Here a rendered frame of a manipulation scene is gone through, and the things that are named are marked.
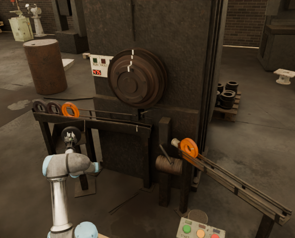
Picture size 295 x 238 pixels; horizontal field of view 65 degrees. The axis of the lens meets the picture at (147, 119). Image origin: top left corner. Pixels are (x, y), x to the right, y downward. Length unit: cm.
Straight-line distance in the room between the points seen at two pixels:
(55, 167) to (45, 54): 322
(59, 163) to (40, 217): 106
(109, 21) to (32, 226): 179
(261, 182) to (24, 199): 232
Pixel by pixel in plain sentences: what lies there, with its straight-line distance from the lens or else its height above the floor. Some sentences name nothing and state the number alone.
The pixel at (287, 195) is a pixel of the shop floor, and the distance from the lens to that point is 266.
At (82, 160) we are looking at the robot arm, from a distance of 143.
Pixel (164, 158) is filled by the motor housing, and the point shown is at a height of 53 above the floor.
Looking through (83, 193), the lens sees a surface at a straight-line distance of 245.
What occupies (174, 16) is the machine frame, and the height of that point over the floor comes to 155.
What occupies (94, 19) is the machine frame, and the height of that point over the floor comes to 152.
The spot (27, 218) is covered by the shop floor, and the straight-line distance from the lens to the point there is 246.
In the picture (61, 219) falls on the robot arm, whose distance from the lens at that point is 148.
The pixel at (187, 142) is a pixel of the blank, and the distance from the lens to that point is 170.
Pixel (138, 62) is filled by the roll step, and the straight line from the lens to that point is 169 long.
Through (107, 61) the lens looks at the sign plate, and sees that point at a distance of 201.
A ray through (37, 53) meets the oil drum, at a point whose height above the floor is 76.
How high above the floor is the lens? 177
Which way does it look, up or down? 31 degrees down
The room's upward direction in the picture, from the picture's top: 2 degrees counter-clockwise
